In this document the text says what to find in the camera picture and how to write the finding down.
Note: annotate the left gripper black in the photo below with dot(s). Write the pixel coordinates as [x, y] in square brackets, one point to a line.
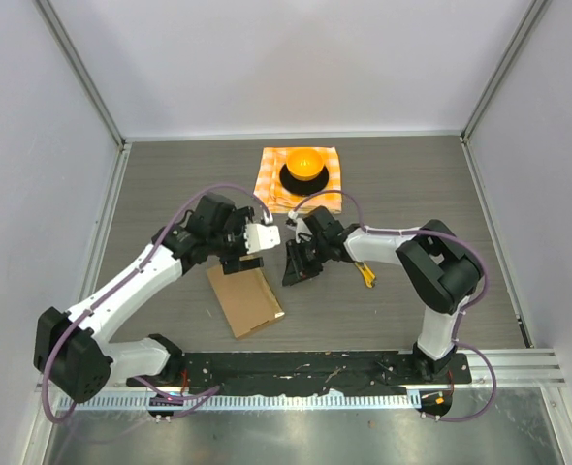
[233, 263]

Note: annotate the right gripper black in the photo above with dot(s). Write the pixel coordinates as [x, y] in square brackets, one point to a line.
[297, 261]

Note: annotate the brown cardboard express box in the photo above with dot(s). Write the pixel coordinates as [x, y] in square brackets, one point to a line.
[246, 299]

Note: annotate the yellow utility knife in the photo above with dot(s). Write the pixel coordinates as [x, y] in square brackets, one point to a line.
[367, 274]

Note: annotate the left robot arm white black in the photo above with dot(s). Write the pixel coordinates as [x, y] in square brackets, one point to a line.
[73, 348]

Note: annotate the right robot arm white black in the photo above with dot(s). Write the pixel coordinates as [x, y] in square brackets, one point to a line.
[442, 270]

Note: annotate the black round plate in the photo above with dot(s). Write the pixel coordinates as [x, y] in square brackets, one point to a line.
[303, 188]

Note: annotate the orange bowl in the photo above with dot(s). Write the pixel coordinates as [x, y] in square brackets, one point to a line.
[304, 163]

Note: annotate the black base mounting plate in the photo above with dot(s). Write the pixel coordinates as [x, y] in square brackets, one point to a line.
[303, 374]

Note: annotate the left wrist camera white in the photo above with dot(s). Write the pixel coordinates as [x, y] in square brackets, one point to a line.
[259, 237]

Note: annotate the white slotted cable duct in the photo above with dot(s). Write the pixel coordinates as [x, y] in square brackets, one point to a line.
[134, 400]

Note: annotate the aluminium frame rail front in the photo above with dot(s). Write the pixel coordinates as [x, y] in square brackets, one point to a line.
[507, 369]

